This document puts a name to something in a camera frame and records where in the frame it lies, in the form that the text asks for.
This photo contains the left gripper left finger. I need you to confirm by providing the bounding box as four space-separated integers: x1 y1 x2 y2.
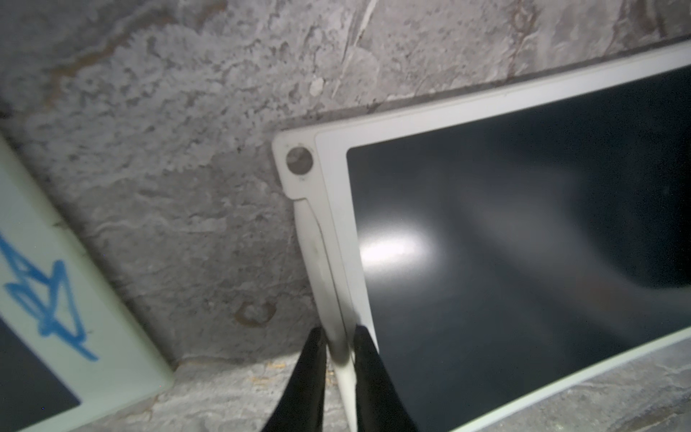
262 327 328 432

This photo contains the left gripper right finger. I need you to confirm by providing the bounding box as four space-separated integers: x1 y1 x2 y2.
353 325 417 432

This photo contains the white drawing tablet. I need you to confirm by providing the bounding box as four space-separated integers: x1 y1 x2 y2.
272 41 690 431
1 143 174 431

